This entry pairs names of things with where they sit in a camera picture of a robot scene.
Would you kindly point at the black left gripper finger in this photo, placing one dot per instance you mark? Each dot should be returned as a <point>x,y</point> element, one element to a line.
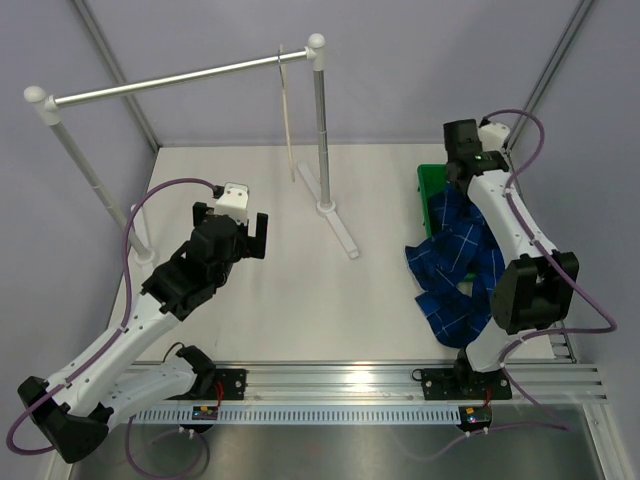
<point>256,244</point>
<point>200,213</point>

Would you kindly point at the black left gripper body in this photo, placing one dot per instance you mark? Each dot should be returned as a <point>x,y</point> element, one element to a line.
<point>240,250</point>

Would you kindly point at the white hanger with metal hook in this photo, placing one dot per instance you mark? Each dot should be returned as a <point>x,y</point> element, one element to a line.
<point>285,112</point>

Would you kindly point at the blue plaid shirt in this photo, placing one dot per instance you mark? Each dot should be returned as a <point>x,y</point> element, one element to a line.
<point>457,268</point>

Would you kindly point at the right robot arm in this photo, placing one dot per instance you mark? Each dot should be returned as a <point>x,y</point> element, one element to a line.
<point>534,292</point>

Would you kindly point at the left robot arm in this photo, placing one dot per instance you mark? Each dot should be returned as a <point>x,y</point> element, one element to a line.
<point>77,407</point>

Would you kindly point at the silver clothes rack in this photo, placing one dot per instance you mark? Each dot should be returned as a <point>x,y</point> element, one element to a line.
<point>48,108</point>

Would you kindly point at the green plastic tray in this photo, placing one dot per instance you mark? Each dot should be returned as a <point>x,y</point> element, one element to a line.
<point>432,183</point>

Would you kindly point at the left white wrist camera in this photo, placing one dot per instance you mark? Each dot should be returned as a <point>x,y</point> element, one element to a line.
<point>233,202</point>

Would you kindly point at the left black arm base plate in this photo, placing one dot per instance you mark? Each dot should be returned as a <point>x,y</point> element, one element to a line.
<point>230,383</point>

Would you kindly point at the white slotted cable duct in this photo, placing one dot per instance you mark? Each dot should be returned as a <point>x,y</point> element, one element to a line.
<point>300,415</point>

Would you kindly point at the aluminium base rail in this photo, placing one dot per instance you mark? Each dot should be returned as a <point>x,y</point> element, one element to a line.
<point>390,383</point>

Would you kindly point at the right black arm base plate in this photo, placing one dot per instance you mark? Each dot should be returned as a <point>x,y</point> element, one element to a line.
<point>448,384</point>

